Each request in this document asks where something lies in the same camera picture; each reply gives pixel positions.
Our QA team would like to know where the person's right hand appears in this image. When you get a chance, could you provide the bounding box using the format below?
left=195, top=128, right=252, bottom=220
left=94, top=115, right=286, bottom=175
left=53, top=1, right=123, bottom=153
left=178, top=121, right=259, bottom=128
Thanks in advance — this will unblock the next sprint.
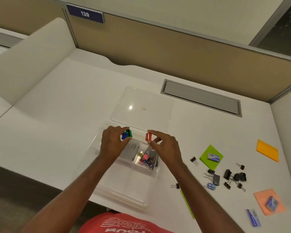
left=147, top=130, right=185, bottom=171

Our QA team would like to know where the person's left hand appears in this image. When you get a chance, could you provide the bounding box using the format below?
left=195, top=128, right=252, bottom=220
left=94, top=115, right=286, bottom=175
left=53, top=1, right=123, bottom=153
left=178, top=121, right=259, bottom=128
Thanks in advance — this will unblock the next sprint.
left=98, top=126, right=133, bottom=163

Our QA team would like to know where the person's left forearm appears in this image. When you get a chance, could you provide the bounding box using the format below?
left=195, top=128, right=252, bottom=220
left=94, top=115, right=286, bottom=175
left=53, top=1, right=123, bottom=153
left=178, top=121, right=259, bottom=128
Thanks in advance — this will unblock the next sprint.
left=19, top=155, right=112, bottom=233

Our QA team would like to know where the person's right forearm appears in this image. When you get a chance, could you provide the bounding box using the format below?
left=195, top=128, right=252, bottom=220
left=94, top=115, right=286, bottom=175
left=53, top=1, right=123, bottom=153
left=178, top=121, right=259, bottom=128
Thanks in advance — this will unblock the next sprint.
left=165, top=162, right=246, bottom=233

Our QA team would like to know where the clear plastic box lid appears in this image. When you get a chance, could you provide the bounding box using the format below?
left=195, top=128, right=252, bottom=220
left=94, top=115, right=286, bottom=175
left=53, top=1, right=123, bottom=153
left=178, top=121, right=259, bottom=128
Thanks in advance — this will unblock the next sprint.
left=111, top=86, right=174, bottom=131

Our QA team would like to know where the clear plastic organizer box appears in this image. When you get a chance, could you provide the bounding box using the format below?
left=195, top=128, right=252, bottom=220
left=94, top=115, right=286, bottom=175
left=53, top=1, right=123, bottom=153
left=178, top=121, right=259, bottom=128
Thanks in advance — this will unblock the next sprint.
left=74, top=122, right=169, bottom=209

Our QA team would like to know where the green sticky note pad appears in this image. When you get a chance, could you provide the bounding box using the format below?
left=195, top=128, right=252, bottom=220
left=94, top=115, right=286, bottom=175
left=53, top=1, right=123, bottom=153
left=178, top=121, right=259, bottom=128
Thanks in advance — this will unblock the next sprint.
left=199, top=145, right=224, bottom=171

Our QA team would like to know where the blue staple box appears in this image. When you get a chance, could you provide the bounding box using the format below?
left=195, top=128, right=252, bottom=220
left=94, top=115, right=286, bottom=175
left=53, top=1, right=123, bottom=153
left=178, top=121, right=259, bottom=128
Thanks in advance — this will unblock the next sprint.
left=207, top=153, right=221, bottom=163
left=246, top=209, right=261, bottom=228
left=266, top=196, right=280, bottom=212

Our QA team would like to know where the green paper strip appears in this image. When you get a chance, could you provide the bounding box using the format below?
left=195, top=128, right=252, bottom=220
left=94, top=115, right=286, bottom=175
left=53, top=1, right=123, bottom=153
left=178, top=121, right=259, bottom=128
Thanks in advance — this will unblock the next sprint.
left=179, top=189, right=196, bottom=219

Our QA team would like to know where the scatter of black binder clips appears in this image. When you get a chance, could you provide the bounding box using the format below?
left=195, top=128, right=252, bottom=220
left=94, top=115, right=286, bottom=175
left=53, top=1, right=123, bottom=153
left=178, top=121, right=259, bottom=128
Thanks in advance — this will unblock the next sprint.
left=171, top=156, right=247, bottom=193

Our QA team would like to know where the person's red printed shirt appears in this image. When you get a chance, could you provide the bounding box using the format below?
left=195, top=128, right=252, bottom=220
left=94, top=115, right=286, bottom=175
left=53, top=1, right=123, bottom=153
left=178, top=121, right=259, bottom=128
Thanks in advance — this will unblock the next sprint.
left=79, top=211, right=175, bottom=233

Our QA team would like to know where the beige desk partition panel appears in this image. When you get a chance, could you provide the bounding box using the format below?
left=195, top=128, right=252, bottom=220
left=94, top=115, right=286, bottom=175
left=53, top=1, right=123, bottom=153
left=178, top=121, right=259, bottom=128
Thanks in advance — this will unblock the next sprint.
left=0, top=0, right=291, bottom=104

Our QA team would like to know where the orange sticky note pad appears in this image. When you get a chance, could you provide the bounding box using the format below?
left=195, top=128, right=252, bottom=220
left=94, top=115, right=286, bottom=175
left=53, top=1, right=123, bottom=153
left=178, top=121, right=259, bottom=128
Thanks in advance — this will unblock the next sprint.
left=256, top=139, right=280, bottom=162

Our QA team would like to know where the salmon sticky note pad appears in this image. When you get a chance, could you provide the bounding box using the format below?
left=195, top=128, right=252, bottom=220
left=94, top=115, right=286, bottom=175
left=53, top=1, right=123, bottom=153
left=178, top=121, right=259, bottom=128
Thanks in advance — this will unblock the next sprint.
left=253, top=189, right=287, bottom=216

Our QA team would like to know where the white curved side divider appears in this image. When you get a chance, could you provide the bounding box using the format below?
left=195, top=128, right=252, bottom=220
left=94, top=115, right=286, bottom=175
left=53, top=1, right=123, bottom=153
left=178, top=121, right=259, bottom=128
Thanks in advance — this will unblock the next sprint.
left=0, top=17, right=76, bottom=105

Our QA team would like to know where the blue desk number sign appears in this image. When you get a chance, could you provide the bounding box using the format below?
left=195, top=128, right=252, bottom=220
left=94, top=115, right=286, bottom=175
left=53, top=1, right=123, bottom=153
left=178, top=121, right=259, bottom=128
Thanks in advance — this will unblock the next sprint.
left=66, top=4, right=105, bottom=24

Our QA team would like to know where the dark glass window panel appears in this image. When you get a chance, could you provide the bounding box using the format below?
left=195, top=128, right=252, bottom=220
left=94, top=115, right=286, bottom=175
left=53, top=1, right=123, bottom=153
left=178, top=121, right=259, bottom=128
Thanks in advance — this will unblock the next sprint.
left=248, top=0, right=291, bottom=56

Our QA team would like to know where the grey desk cable tray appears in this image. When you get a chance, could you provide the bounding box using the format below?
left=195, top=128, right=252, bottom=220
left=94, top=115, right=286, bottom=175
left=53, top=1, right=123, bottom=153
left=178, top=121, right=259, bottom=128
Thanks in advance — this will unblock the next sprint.
left=161, top=79, right=242, bottom=118

